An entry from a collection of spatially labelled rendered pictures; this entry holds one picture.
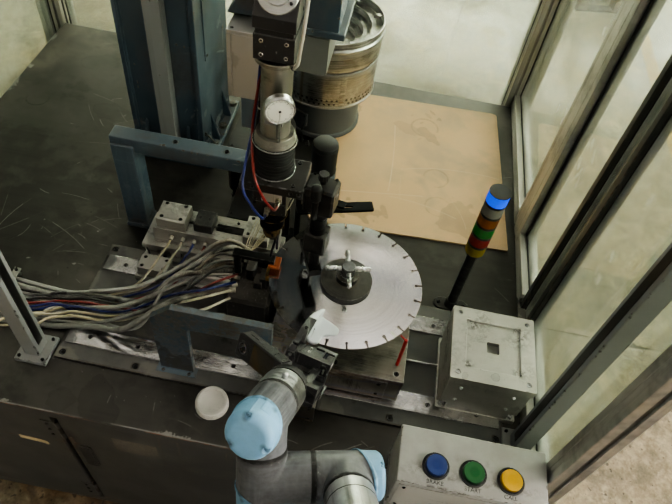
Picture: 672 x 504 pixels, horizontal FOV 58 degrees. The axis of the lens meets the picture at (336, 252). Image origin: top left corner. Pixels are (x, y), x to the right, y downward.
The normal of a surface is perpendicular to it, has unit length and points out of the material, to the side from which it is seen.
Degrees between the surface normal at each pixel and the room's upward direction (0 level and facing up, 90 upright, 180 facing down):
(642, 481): 0
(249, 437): 56
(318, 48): 90
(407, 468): 0
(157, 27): 90
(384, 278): 0
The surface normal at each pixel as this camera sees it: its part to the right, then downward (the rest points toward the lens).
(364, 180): 0.11, -0.62
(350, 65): 0.39, 0.74
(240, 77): -0.16, 0.76
